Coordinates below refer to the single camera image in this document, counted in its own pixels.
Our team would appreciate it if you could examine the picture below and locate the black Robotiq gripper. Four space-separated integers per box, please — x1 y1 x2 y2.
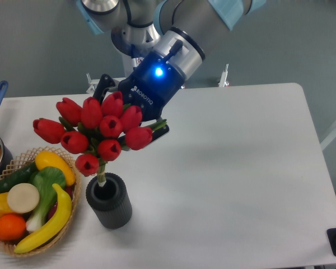
93 40 184 149

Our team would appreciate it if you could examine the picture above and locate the red tulip bouquet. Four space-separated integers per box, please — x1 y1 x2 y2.
33 91 167 187

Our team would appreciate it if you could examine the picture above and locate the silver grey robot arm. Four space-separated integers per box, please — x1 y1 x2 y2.
76 1 264 122

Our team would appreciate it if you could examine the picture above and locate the dark grey ribbed vase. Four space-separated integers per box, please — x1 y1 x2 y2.
86 173 132 229

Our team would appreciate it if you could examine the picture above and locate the yellow lemon squash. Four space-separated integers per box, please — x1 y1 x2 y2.
35 151 76 186

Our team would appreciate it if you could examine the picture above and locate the green bok choy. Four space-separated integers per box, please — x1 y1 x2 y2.
26 166 66 233

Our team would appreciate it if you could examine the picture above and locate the yellow banana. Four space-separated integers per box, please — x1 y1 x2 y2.
13 183 72 254

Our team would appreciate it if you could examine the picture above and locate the green cucumber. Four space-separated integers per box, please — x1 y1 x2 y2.
0 163 38 193

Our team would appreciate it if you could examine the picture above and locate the beige round disc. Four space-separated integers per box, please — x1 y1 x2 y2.
7 183 40 214

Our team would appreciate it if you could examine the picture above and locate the orange fruit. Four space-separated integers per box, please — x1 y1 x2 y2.
0 214 26 241

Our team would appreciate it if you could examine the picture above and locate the woven wicker basket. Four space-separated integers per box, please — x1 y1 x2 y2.
0 146 81 258

